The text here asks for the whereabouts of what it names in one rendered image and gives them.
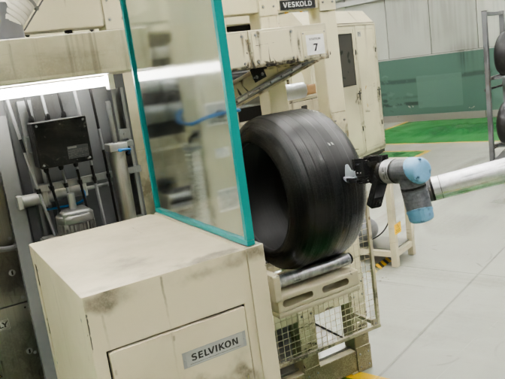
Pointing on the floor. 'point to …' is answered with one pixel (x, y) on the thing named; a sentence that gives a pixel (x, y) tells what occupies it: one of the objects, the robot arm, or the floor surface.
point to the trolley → (494, 79)
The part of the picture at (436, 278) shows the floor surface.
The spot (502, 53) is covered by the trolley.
